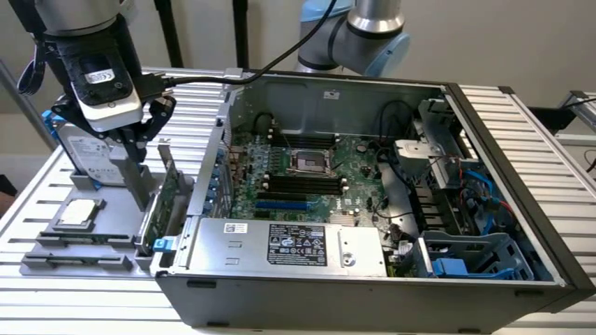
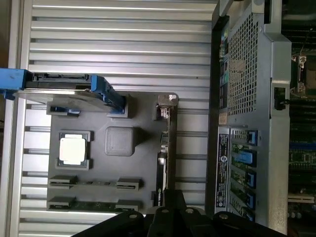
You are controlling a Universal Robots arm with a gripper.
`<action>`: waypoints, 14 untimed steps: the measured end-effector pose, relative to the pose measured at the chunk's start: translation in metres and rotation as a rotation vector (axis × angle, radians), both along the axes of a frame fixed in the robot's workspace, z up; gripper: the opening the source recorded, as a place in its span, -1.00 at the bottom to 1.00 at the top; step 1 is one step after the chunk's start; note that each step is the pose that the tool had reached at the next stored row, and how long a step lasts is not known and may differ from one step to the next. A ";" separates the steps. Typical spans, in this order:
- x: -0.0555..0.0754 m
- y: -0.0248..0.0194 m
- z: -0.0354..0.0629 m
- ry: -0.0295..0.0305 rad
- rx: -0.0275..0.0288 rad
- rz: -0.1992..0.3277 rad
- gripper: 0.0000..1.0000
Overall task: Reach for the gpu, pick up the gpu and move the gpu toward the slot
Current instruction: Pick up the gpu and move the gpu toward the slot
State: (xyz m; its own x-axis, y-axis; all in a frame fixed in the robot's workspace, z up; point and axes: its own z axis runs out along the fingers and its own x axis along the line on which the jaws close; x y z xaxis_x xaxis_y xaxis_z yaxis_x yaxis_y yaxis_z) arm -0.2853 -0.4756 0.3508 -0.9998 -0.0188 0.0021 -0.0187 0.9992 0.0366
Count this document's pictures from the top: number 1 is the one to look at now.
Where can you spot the blue case latch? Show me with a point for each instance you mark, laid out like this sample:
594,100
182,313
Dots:
167,245

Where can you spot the black expansion slot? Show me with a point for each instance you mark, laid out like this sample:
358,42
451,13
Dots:
282,195

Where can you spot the green motherboard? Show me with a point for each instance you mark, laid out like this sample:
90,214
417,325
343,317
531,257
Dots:
359,181

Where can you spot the metal drive cage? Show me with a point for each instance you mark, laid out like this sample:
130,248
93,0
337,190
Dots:
435,153

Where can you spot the green gpu card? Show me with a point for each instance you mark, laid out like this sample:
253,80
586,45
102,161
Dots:
161,206

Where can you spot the aluminium frame rail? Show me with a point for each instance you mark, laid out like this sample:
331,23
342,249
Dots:
579,115

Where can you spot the metal cpu socket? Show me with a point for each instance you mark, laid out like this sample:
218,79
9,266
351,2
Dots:
311,161

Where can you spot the black ram slot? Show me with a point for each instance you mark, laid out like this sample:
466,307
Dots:
305,191
305,181
303,139
303,142
305,186
305,176
303,135
303,145

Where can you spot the silver cpu chip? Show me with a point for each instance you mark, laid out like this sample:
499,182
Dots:
78,211

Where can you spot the blue disk bay latch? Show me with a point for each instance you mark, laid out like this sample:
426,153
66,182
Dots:
450,268

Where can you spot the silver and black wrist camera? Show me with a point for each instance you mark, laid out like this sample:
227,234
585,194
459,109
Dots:
110,101

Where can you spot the black open pc case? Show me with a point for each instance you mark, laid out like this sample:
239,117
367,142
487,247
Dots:
354,303

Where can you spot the silver chipset heatsink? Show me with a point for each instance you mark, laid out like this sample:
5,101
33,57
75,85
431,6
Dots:
343,220

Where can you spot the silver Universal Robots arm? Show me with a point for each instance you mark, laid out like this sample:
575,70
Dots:
369,38

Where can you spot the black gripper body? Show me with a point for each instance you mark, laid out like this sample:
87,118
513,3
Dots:
133,52

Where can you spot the silver hard disk blue carrier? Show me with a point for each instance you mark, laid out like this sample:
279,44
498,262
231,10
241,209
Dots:
89,153

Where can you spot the blue expansion slot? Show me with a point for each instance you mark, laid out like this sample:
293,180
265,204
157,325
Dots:
281,206

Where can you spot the silver power supply unit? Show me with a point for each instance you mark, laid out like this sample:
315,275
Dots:
261,251

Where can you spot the black tripod pole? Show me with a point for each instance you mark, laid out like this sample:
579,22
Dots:
171,33
241,33

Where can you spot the blue drive cage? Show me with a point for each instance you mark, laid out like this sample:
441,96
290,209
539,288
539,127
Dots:
494,244

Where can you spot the grey parts rack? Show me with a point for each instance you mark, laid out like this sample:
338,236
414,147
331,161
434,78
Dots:
70,244

